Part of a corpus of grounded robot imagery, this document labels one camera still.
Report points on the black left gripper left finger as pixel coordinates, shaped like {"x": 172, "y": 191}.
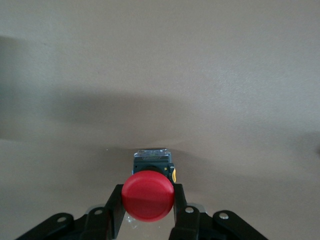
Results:
{"x": 105, "y": 220}

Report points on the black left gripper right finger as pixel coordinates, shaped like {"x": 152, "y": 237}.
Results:
{"x": 190, "y": 217}

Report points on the red push button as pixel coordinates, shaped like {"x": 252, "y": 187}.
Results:
{"x": 149, "y": 195}

